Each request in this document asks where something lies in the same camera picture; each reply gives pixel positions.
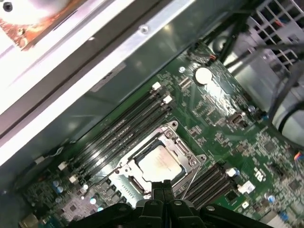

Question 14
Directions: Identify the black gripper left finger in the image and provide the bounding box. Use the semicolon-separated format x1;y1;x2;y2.
68;180;165;228

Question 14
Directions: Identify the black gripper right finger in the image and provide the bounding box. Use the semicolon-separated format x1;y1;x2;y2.
164;180;274;228

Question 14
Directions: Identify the silver square CPU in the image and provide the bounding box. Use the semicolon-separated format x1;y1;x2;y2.
136;143;187;183

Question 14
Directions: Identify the metal socket cover frame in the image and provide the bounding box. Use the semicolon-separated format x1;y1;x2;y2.
123;129;198;190

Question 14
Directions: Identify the metal CPU socket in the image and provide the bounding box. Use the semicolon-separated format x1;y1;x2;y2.
108;120;207;198

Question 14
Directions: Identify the internal USB port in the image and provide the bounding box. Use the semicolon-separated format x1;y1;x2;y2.
230;113;246;126

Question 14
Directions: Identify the green motherboard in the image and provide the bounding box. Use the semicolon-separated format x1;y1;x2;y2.
14;41;304;228

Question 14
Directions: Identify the black open PC case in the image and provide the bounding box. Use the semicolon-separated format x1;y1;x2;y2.
0;0;304;198

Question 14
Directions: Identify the silver coin battery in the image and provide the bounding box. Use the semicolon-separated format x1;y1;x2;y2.
194;67;213;86

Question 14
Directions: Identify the metal drive cage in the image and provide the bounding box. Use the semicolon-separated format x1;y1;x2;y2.
225;0;304;129

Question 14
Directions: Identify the thin taped fan wire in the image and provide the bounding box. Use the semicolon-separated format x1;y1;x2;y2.
33;146;66;166

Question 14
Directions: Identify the black internal cable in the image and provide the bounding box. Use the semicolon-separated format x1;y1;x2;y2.
267;54;304;149

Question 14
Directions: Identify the brown base plate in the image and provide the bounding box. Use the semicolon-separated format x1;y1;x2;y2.
0;9;80;52

